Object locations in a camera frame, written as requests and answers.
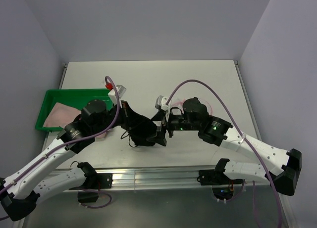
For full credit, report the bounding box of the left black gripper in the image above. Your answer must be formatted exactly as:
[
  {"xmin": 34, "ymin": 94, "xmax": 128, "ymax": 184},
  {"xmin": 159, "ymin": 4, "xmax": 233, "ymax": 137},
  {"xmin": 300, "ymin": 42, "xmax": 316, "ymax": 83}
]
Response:
[{"xmin": 92, "ymin": 100, "xmax": 146, "ymax": 135}]

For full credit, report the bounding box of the green plastic tray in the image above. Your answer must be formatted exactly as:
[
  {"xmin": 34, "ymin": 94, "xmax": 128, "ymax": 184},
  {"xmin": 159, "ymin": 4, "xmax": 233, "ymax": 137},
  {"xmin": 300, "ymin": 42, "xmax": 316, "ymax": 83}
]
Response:
[{"xmin": 35, "ymin": 89, "xmax": 112, "ymax": 132}]

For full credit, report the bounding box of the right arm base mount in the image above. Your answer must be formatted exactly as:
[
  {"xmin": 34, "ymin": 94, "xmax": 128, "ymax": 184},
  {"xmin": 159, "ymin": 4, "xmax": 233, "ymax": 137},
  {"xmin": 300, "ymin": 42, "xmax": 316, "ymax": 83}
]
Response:
[{"xmin": 196, "ymin": 170, "xmax": 245, "ymax": 203}]

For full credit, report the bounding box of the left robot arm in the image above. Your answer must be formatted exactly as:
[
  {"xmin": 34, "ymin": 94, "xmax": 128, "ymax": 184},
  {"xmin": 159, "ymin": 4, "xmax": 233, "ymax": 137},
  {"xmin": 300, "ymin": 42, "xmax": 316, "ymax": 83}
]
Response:
[{"xmin": 0, "ymin": 100, "xmax": 129, "ymax": 221}]

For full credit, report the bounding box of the black bra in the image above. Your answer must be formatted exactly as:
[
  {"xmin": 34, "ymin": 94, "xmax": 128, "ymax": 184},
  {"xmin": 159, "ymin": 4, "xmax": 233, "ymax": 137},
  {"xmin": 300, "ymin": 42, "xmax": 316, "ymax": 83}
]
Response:
[{"xmin": 120, "ymin": 109, "xmax": 157, "ymax": 147}]

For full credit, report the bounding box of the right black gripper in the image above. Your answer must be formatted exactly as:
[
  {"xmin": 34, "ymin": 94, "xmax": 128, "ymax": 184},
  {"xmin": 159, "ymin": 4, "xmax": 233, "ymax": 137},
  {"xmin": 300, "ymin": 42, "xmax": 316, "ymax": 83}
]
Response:
[{"xmin": 147, "ymin": 108, "xmax": 200, "ymax": 145}]

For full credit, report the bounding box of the purple cable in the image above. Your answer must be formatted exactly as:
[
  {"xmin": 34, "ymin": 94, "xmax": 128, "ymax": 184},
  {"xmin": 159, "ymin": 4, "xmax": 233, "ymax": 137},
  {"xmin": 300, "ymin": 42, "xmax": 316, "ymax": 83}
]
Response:
[
  {"xmin": 0, "ymin": 76, "xmax": 121, "ymax": 210},
  {"xmin": 165, "ymin": 79, "xmax": 283, "ymax": 228}
]

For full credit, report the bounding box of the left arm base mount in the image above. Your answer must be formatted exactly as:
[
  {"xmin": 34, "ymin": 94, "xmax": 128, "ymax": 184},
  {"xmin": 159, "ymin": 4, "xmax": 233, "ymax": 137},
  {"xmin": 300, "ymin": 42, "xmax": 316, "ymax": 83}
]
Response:
[{"xmin": 73, "ymin": 173, "xmax": 112, "ymax": 209}]

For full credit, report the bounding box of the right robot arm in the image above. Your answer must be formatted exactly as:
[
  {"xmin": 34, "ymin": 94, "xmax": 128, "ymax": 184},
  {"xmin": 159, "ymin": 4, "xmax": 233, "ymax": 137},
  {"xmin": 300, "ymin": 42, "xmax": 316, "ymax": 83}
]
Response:
[{"xmin": 147, "ymin": 96, "xmax": 302, "ymax": 196}]

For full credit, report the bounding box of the pink garment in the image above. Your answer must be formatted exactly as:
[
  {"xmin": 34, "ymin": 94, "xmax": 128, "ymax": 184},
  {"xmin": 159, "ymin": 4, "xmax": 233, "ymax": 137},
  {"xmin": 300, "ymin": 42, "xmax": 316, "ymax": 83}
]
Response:
[{"xmin": 44, "ymin": 103, "xmax": 107, "ymax": 139}]

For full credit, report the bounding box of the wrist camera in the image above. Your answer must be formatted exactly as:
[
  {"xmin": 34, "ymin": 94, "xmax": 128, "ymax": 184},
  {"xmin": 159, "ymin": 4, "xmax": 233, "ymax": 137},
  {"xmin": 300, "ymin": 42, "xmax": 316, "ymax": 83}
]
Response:
[
  {"xmin": 106, "ymin": 83, "xmax": 126, "ymax": 104},
  {"xmin": 155, "ymin": 95, "xmax": 170, "ymax": 115}
]

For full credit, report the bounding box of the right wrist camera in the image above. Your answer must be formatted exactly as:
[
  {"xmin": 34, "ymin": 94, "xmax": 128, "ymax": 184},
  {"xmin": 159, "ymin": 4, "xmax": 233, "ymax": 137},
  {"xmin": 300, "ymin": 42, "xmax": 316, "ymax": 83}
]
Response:
[{"xmin": 155, "ymin": 95, "xmax": 170, "ymax": 115}]

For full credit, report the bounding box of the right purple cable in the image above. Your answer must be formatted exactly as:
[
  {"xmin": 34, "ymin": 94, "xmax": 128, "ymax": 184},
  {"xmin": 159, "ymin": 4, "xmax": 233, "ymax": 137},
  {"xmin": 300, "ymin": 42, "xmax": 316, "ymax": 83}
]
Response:
[{"xmin": 165, "ymin": 79, "xmax": 283, "ymax": 228}]

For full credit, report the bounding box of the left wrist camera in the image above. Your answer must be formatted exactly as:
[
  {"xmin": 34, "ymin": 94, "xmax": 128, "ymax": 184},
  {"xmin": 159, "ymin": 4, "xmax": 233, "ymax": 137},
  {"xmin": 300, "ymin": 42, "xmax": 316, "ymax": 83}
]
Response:
[{"xmin": 106, "ymin": 83, "xmax": 126, "ymax": 104}]

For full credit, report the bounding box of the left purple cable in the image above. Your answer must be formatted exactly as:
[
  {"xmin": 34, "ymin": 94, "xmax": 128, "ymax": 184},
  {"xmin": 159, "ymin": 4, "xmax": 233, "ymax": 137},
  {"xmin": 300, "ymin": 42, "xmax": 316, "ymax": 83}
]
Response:
[{"xmin": 0, "ymin": 76, "xmax": 121, "ymax": 210}]

